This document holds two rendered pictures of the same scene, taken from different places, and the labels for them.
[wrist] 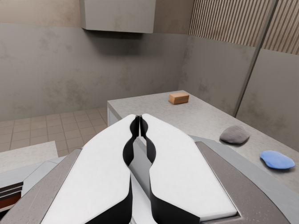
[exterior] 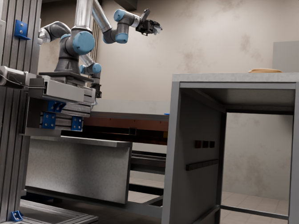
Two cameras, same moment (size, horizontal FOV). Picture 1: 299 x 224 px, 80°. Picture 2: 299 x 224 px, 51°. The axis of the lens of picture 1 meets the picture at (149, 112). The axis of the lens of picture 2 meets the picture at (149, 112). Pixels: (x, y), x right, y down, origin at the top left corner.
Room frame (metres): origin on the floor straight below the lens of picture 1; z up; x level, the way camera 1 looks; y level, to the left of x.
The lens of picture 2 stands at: (-1.01, -1.72, 0.74)
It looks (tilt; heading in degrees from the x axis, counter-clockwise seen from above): 4 degrees up; 58
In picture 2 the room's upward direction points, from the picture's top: 5 degrees clockwise
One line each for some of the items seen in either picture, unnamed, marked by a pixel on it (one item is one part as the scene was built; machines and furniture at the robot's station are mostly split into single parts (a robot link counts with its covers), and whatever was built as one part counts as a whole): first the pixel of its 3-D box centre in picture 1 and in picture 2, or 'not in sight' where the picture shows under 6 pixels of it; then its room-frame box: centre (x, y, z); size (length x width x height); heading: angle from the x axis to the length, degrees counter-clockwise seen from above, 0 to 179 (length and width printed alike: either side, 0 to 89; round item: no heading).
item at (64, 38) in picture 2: not in sight; (70, 47); (-0.46, 0.07, 1.20); 0.13 x 0.12 x 0.14; 96
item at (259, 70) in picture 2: not in sight; (265, 73); (0.22, -0.76, 1.07); 0.16 x 0.10 x 0.04; 136
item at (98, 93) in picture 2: not in sight; (95, 90); (-0.01, 0.76, 1.06); 0.09 x 0.08 x 0.12; 124
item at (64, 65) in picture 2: not in sight; (67, 67); (-0.47, 0.08, 1.09); 0.15 x 0.15 x 0.10
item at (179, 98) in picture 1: (178, 98); not in sight; (1.08, -0.18, 1.08); 0.12 x 0.06 x 0.05; 122
